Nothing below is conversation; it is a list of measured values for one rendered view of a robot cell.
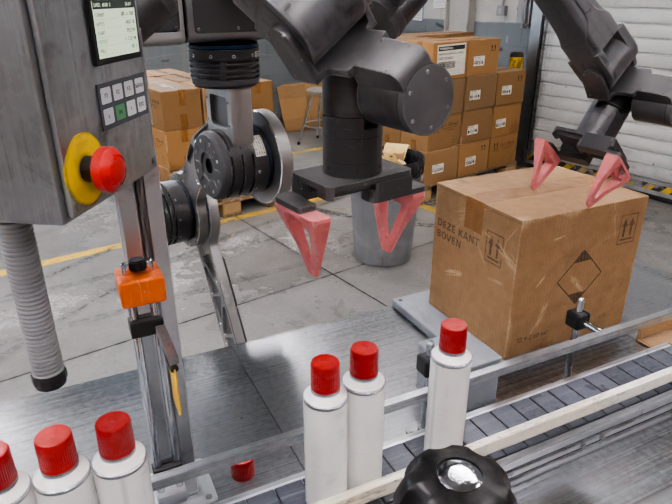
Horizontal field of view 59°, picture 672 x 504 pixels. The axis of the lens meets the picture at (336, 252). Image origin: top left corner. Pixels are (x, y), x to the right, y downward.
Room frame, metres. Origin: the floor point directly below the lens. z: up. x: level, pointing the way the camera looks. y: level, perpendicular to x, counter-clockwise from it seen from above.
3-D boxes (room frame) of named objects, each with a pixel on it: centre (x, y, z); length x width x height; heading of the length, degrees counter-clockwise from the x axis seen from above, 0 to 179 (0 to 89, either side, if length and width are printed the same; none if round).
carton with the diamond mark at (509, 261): (1.07, -0.38, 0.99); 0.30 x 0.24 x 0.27; 116
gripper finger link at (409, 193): (0.58, -0.04, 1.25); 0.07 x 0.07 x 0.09; 37
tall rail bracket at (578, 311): (0.85, -0.42, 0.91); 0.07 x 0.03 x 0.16; 26
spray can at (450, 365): (0.63, -0.15, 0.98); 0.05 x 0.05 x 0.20
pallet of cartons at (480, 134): (4.84, -0.82, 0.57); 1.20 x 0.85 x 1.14; 129
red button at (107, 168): (0.47, 0.19, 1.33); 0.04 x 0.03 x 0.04; 171
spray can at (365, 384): (0.58, -0.03, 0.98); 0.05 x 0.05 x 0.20
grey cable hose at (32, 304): (0.52, 0.30, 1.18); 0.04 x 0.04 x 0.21
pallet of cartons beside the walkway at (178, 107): (4.41, 1.10, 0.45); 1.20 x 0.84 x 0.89; 38
